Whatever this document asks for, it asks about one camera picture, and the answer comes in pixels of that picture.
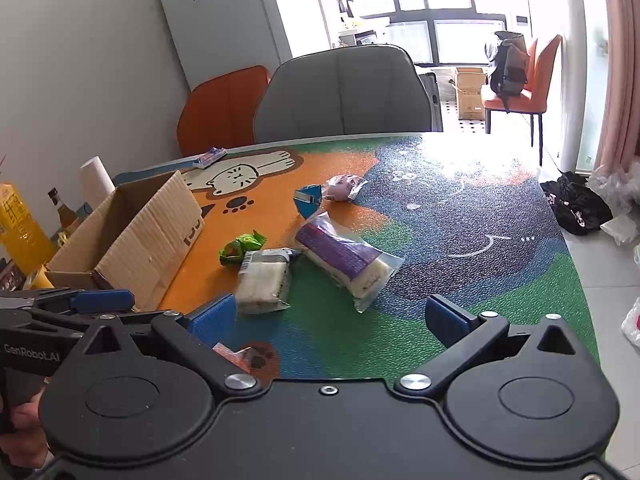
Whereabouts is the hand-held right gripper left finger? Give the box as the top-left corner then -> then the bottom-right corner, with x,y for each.
75,292 -> 263,397

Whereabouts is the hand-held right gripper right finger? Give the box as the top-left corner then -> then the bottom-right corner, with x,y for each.
394,294 -> 588,397

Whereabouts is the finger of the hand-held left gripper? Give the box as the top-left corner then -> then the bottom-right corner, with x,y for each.
32,287 -> 137,317
0,293 -> 38,311

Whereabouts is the red snack packet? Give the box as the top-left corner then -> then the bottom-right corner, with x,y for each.
212,342 -> 256,373

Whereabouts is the clear sandwich packet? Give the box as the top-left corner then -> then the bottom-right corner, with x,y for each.
235,247 -> 301,316

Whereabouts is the green snack packet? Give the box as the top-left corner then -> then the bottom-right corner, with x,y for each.
218,230 -> 268,267

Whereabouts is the brown cardboard box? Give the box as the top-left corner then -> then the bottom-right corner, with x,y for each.
45,170 -> 206,313

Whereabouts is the purple label bread packet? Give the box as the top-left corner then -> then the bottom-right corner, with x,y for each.
293,211 -> 405,313

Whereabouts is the blue snack packet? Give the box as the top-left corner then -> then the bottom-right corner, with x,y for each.
292,184 -> 323,220

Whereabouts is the small purple snack packet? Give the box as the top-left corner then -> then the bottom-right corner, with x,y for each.
322,174 -> 370,203

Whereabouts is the person's left hand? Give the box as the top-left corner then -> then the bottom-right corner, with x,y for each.
0,390 -> 51,468

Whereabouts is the yellow oil bottle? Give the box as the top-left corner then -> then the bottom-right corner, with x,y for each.
0,182 -> 56,266

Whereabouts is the dark glass bottle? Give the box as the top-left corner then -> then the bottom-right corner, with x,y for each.
47,187 -> 78,233

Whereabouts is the cartoon printed table mat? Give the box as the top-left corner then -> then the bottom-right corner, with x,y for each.
112,132 -> 598,381

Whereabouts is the white paper towel roll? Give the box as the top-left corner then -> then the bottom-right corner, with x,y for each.
79,156 -> 117,211

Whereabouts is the small purple tissue pack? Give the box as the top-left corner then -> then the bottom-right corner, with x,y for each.
192,146 -> 228,168

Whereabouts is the black floor bag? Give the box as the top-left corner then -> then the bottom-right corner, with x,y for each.
540,171 -> 613,236

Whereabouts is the white foam container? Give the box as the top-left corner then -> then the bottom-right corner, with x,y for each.
600,215 -> 638,246

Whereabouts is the orange dining chair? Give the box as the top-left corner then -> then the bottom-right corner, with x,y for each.
177,65 -> 271,158

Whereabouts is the clear crumpled plastic bag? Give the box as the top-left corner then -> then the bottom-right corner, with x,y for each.
586,161 -> 640,218

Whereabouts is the open cardboard floor box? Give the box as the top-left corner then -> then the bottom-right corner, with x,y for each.
449,66 -> 488,122

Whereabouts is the grey dining chair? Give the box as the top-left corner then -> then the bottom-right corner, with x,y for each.
253,44 -> 433,145

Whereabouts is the grey backpack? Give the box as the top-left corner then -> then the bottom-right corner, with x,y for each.
484,31 -> 530,111

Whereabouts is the orange chair with black legs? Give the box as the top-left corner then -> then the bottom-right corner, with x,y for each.
480,34 -> 563,166
522,37 -> 540,76

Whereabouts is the long pink curtain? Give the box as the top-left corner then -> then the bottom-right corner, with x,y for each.
592,0 -> 640,176

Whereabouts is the cluttered white shelf unit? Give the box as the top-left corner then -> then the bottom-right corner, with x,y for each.
320,0 -> 396,51

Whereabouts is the white refrigerator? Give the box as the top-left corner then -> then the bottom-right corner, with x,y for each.
159,0 -> 293,91

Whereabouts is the black framed window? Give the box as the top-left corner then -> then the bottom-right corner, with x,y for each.
265,0 -> 531,68

